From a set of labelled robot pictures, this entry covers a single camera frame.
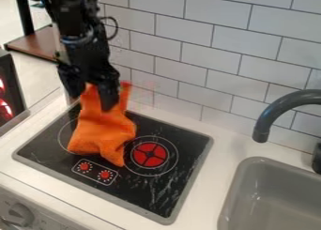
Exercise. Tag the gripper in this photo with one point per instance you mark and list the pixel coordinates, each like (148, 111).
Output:
(85, 57)

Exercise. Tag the tap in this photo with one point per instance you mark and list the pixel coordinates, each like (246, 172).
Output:
(284, 114)

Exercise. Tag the toy stove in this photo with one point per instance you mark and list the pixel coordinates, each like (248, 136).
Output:
(121, 161)

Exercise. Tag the orange cloth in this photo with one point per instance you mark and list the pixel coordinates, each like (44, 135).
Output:
(102, 130)

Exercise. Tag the toy sink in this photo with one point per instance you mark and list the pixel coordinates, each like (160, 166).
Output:
(276, 196)

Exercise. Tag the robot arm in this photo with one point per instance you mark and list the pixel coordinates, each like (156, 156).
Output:
(71, 11)

